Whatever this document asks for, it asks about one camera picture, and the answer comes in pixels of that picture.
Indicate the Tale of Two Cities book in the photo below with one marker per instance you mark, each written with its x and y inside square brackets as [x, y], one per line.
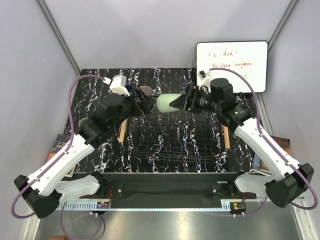
[60, 141]

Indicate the beige mug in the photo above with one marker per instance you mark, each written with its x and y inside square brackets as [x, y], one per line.
[81, 121]

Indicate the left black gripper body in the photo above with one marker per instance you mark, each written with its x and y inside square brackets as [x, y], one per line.
[142, 106]

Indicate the black wire dish rack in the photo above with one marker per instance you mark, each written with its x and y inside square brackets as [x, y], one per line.
[181, 137]

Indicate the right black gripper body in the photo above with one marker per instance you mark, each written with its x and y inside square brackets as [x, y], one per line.
[201, 100]

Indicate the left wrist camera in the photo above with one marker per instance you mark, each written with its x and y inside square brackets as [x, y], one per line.
[117, 85]

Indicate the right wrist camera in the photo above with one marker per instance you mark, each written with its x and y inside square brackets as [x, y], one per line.
[204, 79]

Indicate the lilac mug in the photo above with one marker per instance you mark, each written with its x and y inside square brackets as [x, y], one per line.
[145, 91]

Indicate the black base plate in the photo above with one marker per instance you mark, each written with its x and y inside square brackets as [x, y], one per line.
[164, 190]

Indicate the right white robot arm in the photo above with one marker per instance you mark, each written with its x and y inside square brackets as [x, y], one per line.
[288, 178]

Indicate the light green cup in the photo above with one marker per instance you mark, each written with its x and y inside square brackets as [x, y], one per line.
[164, 100]

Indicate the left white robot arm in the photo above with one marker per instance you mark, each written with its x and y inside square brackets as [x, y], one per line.
[43, 190]

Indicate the dark blue mug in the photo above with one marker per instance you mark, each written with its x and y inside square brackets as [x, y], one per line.
[129, 88]

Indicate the white whiteboard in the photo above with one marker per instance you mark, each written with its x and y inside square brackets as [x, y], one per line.
[247, 58]

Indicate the left wooden rack handle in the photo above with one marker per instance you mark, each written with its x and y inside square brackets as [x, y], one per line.
[123, 129]

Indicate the wooden rack handle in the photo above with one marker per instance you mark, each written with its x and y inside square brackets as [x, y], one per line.
[123, 129]
[226, 137]

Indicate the books at right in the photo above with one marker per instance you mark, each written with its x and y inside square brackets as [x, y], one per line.
[259, 166]

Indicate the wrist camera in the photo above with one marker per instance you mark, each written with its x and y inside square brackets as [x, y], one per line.
[117, 85]
[204, 79]

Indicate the black marble mat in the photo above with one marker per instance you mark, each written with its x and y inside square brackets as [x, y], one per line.
[112, 157]

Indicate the right wooden rack handle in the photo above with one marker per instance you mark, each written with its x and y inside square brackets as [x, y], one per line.
[226, 137]

